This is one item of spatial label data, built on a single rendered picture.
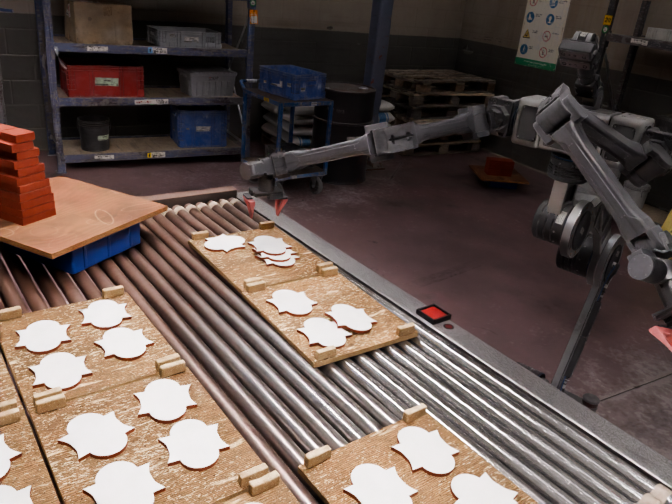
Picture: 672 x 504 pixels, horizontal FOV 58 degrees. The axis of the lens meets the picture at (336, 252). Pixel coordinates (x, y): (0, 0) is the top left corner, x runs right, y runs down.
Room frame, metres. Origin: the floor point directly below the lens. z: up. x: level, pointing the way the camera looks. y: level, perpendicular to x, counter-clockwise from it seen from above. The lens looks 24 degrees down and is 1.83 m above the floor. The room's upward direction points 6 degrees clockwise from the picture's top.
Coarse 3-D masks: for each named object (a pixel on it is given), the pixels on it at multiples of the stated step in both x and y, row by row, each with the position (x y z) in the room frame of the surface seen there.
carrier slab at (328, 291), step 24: (288, 288) 1.67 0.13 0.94; (312, 288) 1.69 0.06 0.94; (336, 288) 1.71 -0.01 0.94; (264, 312) 1.51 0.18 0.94; (312, 312) 1.54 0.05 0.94; (384, 312) 1.59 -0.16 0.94; (288, 336) 1.40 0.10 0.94; (360, 336) 1.44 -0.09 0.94; (384, 336) 1.45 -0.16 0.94; (408, 336) 1.48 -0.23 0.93; (312, 360) 1.30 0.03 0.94; (336, 360) 1.33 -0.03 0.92
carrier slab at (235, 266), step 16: (192, 240) 1.95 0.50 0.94; (288, 240) 2.04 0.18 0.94; (208, 256) 1.84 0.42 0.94; (224, 256) 1.85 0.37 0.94; (240, 256) 1.86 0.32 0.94; (304, 256) 1.92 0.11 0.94; (224, 272) 1.73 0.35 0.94; (240, 272) 1.75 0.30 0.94; (256, 272) 1.76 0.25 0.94; (272, 272) 1.77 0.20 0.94; (288, 272) 1.78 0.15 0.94; (304, 272) 1.80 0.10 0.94; (240, 288) 1.64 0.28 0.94
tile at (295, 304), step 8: (272, 296) 1.59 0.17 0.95; (280, 296) 1.60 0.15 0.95; (288, 296) 1.60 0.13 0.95; (296, 296) 1.61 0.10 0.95; (304, 296) 1.61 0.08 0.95; (272, 304) 1.56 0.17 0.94; (280, 304) 1.55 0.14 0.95; (288, 304) 1.56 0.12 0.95; (296, 304) 1.56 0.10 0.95; (304, 304) 1.57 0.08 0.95; (312, 304) 1.57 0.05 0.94; (280, 312) 1.51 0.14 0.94; (288, 312) 1.52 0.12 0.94; (296, 312) 1.51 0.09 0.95; (304, 312) 1.52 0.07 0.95
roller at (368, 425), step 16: (144, 224) 2.13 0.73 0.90; (176, 240) 1.98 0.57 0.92; (192, 256) 1.86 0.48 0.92; (208, 272) 1.75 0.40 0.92; (224, 288) 1.66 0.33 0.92; (240, 304) 1.57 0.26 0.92; (256, 320) 1.50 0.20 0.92; (272, 336) 1.42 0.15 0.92; (288, 352) 1.36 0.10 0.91; (304, 368) 1.30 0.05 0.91; (320, 384) 1.24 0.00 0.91; (336, 400) 1.18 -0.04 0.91; (352, 400) 1.18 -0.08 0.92; (352, 416) 1.13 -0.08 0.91; (368, 416) 1.13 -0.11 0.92; (368, 432) 1.09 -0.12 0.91
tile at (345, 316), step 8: (336, 304) 1.57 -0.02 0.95; (344, 304) 1.58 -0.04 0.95; (328, 312) 1.51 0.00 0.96; (336, 312) 1.52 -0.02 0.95; (344, 312) 1.53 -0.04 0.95; (352, 312) 1.54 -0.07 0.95; (360, 312) 1.55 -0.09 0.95; (336, 320) 1.48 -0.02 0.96; (344, 320) 1.48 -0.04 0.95; (352, 320) 1.49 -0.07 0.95; (360, 320) 1.50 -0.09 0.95; (368, 320) 1.51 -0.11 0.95; (352, 328) 1.45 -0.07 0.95; (360, 328) 1.45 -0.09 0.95; (368, 328) 1.46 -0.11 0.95
